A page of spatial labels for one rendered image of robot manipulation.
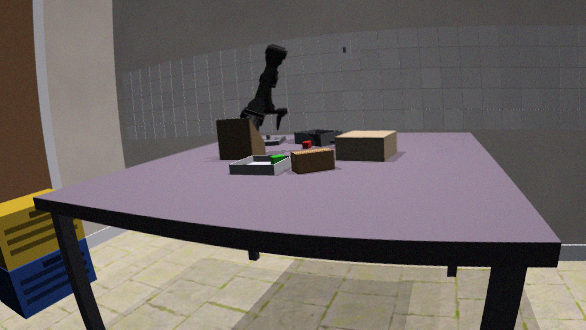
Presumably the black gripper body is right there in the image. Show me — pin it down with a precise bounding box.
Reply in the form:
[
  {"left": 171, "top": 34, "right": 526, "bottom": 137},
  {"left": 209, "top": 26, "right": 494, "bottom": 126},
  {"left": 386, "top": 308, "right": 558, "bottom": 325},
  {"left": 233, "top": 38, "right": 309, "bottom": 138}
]
[{"left": 265, "top": 97, "right": 288, "bottom": 116}]

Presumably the white square tray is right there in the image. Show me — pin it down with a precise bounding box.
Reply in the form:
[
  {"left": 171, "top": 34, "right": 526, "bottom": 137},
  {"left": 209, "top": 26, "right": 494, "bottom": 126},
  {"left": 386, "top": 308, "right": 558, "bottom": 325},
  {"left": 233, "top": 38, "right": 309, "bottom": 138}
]
[{"left": 231, "top": 155, "right": 291, "bottom": 175}]

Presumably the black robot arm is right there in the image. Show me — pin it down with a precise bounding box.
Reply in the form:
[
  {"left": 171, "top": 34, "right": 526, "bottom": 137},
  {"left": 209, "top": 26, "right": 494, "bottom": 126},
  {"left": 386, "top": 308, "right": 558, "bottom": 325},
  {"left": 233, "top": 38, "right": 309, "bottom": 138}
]
[{"left": 240, "top": 44, "right": 288, "bottom": 131}]

